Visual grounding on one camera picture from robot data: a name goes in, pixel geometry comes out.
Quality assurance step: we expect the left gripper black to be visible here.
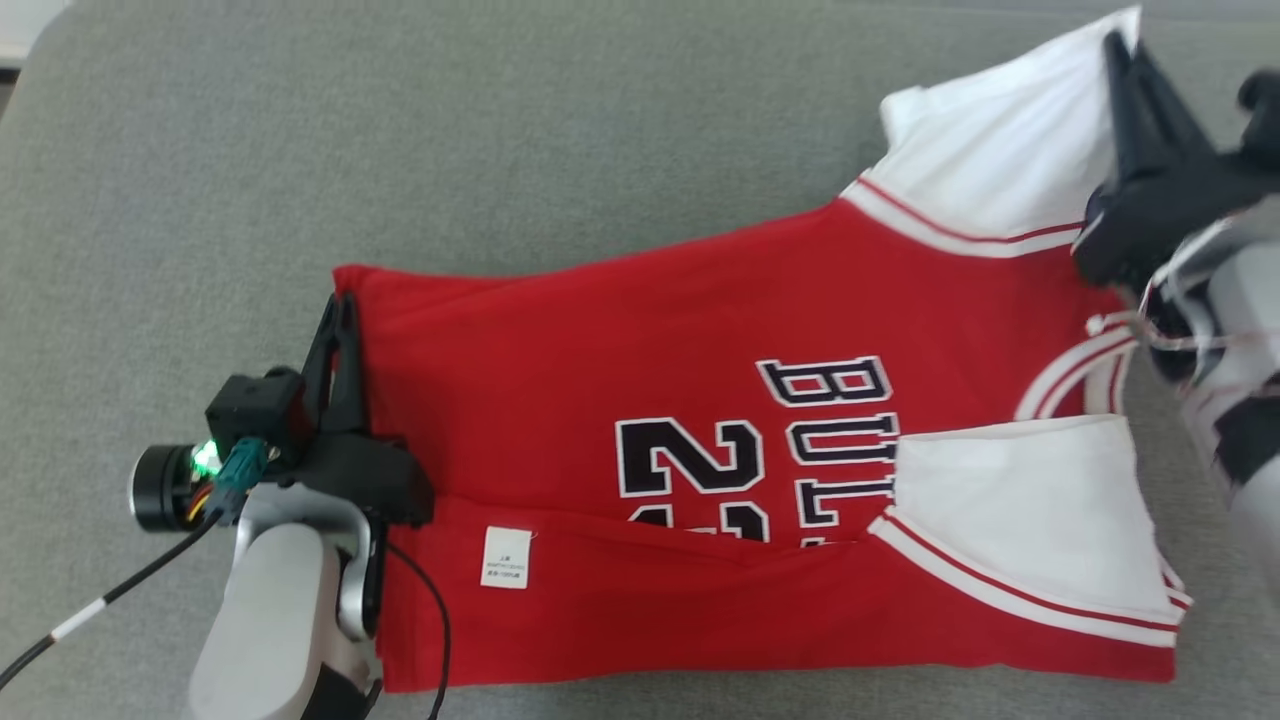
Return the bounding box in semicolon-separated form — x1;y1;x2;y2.
268;294;437;529

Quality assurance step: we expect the black cable with white band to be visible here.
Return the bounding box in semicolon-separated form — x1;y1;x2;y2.
0;512;227;693

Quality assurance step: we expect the red and white basketball jersey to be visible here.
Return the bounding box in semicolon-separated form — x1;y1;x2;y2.
332;5;1195;694

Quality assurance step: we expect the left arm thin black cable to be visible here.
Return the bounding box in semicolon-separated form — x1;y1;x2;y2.
384;540;453;720

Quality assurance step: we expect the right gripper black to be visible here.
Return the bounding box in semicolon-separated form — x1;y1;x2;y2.
1071;30;1280;293

